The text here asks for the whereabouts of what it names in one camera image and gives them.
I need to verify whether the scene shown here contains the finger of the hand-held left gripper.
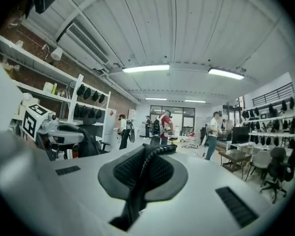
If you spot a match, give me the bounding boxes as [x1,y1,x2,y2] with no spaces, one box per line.
[57,124,86,144]

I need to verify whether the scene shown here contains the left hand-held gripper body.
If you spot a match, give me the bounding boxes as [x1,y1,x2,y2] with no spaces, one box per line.
[21,103,74,161]

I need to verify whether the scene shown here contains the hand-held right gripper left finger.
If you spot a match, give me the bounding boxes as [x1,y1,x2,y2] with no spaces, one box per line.
[51,146,146,231]

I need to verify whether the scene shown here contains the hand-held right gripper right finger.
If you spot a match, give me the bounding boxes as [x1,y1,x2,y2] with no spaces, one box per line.
[127,147,273,236]

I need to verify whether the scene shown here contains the black office chair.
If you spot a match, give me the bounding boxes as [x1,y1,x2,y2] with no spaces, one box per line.
[95,141,112,155]
[260,147,289,204]

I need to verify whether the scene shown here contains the grey shell chair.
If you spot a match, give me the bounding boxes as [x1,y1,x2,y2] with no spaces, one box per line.
[245,150,271,181]

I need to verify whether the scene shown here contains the white cabinet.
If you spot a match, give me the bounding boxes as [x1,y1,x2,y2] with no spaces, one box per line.
[105,108,118,139]

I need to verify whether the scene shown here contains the brown glass table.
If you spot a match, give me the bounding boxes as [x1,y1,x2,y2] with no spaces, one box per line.
[218,148,252,174]

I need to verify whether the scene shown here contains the row of black hanging bags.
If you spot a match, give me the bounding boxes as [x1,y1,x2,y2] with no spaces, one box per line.
[240,96,295,146]
[73,84,106,119]

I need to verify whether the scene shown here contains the white metal rack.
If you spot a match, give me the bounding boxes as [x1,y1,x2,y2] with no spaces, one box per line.
[68,74,112,135]

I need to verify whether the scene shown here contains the white desk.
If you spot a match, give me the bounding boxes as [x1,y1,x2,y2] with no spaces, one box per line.
[226,143,295,157]

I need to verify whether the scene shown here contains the black framed window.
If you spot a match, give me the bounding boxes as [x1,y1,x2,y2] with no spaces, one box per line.
[149,105,196,137]

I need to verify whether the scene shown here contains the white shelf unit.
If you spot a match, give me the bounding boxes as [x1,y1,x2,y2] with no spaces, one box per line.
[0,34,77,105]

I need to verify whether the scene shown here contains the black monitor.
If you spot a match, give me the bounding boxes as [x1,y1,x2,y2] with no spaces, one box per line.
[232,126,250,145]

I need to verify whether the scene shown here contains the white paper roll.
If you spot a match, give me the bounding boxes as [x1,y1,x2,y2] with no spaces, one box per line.
[50,46,63,61]

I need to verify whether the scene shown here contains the white ceiling air conditioner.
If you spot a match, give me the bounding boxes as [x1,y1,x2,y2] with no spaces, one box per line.
[56,22,111,71]

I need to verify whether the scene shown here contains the white wall shelf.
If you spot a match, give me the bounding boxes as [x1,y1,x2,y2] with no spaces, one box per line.
[240,102,295,147]

